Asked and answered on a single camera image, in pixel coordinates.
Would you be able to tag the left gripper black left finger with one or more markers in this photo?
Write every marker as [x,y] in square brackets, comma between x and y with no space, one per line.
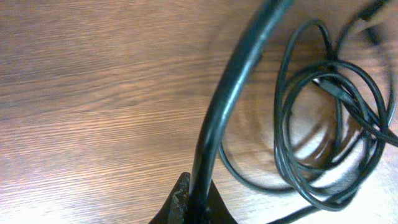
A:
[175,207]

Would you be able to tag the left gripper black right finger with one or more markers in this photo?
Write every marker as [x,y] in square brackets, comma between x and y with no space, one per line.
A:
[216,211]

